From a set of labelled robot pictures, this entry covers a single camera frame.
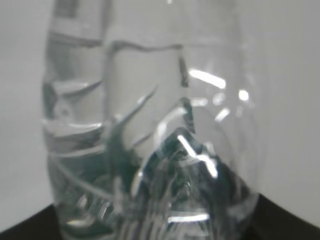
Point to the clear water bottle green label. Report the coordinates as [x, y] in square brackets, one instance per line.
[149, 128]

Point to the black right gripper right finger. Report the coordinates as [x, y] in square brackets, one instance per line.
[271, 222]

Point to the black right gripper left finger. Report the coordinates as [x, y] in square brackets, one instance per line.
[41, 226]

